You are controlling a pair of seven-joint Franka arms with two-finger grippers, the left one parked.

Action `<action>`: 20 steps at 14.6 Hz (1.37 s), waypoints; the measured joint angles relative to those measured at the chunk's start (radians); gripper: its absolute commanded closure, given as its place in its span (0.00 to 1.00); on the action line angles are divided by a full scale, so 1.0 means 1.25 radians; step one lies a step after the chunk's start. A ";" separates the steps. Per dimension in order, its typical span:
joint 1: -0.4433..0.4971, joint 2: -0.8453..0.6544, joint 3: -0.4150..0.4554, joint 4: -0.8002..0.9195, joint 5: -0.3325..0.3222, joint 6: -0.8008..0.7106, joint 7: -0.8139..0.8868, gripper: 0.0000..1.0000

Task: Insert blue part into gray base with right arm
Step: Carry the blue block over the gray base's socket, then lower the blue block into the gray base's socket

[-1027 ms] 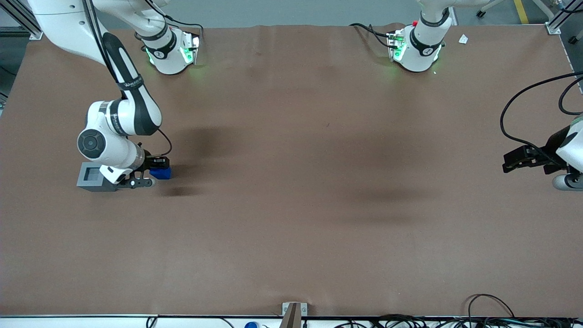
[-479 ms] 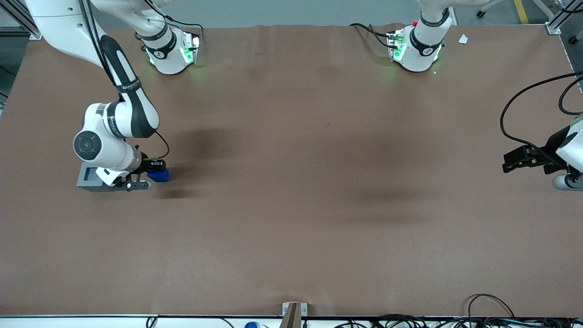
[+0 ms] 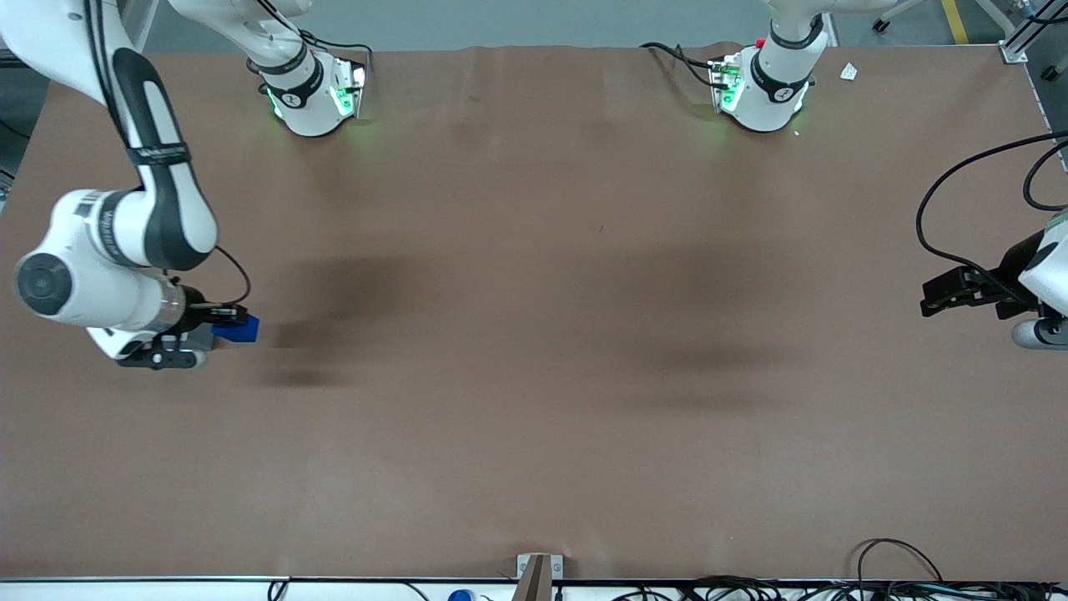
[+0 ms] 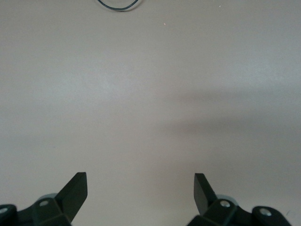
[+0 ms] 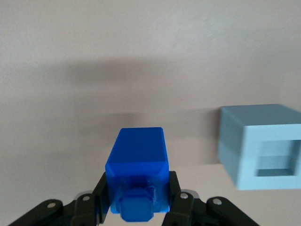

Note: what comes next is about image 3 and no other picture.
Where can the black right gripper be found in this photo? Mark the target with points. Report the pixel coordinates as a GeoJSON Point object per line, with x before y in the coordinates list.
{"type": "Point", "coordinates": [194, 315]}

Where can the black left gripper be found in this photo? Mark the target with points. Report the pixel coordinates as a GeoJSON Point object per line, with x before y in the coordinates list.
{"type": "Point", "coordinates": [1006, 287]}

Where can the blue plastic part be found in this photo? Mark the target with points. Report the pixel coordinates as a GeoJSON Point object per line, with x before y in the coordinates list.
{"type": "Point", "coordinates": [238, 331]}

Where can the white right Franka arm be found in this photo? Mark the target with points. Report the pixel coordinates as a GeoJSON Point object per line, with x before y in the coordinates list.
{"type": "Point", "coordinates": [92, 284]}

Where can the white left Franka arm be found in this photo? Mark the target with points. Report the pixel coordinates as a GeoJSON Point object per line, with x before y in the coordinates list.
{"type": "Point", "coordinates": [772, 92]}

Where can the black round foot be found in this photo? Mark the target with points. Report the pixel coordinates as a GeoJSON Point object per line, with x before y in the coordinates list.
{"type": "Point", "coordinates": [1051, 73]}

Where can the white paper scrap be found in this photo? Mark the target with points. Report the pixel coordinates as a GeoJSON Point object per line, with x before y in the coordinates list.
{"type": "Point", "coordinates": [848, 72]}

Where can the white stand leg with caster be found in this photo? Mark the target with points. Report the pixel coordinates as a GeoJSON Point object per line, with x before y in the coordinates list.
{"type": "Point", "coordinates": [897, 10]}

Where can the brown table cover sheet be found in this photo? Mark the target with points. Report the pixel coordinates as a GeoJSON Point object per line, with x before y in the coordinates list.
{"type": "Point", "coordinates": [534, 376]}

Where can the blue round cap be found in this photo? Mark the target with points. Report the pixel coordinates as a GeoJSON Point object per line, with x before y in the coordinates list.
{"type": "Point", "coordinates": [460, 596]}

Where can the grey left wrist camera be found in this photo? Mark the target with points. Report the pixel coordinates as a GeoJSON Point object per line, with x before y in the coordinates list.
{"type": "Point", "coordinates": [1039, 334]}

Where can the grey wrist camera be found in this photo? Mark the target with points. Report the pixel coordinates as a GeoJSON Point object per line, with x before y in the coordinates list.
{"type": "Point", "coordinates": [1039, 334]}
{"type": "Point", "coordinates": [163, 360]}

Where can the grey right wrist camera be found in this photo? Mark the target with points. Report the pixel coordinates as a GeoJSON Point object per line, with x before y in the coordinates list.
{"type": "Point", "coordinates": [163, 360]}

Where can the aluminium frame post with bracket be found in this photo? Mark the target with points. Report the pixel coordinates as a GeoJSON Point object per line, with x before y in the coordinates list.
{"type": "Point", "coordinates": [1013, 46]}

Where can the gray metal bracket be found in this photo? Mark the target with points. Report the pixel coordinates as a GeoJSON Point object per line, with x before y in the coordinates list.
{"type": "Point", "coordinates": [557, 566]}

